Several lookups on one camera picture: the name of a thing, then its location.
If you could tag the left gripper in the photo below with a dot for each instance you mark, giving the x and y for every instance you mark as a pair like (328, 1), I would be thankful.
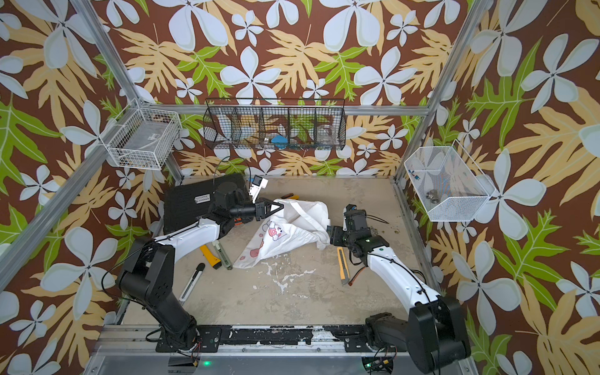
(259, 208)

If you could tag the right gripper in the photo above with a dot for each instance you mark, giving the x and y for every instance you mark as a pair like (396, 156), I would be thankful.
(335, 234)

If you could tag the white cartoon print pouch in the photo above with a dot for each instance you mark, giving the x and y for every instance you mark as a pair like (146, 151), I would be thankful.
(299, 223)

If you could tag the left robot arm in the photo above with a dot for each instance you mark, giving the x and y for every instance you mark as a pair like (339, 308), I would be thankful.
(148, 273)

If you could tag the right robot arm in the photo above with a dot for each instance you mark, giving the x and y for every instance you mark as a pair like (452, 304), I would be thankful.
(434, 333)

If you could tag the black white pen knife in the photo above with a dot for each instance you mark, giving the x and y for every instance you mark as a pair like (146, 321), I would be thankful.
(192, 283)

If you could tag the blue object in basket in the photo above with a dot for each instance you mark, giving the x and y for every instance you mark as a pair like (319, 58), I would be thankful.
(279, 142)

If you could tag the yellow black cutter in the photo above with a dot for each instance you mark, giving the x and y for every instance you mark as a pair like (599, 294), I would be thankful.
(213, 261)

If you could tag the black plastic tool case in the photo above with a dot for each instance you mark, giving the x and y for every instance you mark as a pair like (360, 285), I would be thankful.
(185, 204)

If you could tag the white mesh basket right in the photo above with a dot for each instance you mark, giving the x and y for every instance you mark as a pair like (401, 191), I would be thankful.
(449, 183)

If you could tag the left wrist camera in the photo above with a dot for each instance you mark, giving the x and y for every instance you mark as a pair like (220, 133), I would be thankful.
(256, 185)

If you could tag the black wire basket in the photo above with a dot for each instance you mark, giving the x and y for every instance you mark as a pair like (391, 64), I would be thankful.
(252, 122)

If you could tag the white wire basket left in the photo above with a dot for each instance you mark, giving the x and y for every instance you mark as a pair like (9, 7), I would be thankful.
(143, 137)

